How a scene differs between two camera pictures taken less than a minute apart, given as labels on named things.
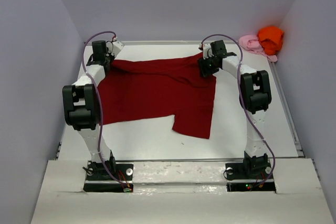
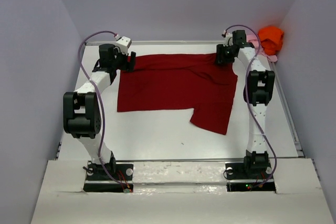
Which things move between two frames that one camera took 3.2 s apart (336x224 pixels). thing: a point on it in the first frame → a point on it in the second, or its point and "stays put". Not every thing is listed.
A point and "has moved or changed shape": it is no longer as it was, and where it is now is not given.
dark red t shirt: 133,89 has moved or changed shape
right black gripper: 205,71 → 220,48
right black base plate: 245,177 stays put
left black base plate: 98,180 stays put
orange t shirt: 270,38 stays put
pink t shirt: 252,43 stays put
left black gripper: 111,56 → 126,66
